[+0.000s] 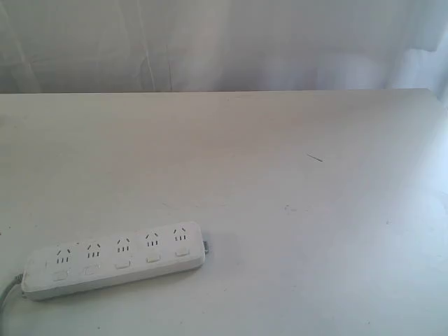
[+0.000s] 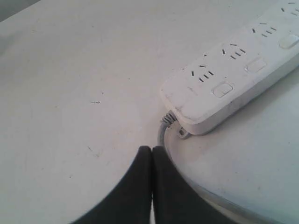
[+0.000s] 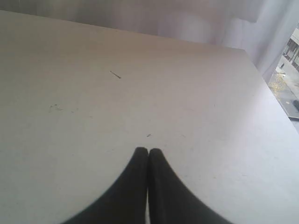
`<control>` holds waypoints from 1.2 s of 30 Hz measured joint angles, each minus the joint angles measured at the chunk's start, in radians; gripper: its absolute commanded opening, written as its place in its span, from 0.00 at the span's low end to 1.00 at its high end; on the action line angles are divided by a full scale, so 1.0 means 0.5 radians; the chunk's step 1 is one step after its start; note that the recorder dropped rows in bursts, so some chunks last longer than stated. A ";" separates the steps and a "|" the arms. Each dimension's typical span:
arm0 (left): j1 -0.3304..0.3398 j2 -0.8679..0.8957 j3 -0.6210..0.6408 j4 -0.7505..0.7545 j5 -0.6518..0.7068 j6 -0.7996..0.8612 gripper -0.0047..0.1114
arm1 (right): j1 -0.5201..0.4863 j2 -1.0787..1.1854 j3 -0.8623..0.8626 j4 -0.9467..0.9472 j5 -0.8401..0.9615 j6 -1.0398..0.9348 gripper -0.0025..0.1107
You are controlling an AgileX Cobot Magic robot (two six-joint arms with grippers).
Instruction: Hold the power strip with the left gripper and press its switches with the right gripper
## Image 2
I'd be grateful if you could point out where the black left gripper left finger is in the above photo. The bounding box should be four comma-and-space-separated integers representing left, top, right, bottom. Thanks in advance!
74, 146, 152, 224

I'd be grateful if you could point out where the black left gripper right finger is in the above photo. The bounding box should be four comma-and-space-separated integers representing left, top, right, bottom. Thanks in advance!
152, 146, 272, 224

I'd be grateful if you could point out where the white five-outlet power strip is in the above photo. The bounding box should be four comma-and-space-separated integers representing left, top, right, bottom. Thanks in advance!
160, 0, 299, 135

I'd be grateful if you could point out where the grey power cord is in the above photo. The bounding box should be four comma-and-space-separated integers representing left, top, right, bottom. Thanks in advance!
156, 111, 299, 224

